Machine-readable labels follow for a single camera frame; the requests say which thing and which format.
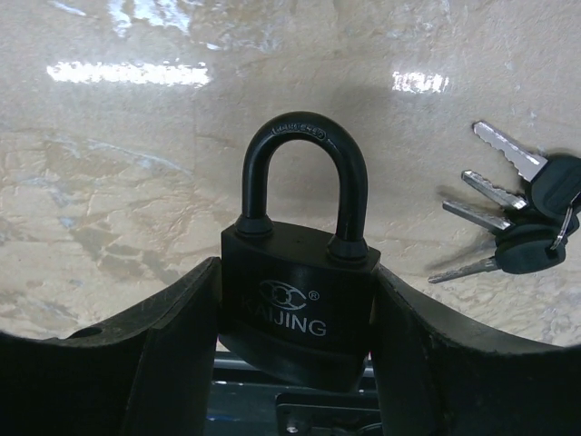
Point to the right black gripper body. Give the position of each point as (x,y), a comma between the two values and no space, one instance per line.
(311,414)

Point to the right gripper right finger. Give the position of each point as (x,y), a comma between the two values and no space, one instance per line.
(439,372)

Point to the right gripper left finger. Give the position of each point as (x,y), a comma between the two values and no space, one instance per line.
(145,371)

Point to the black handled key bunch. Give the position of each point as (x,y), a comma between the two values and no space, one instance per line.
(532,233)

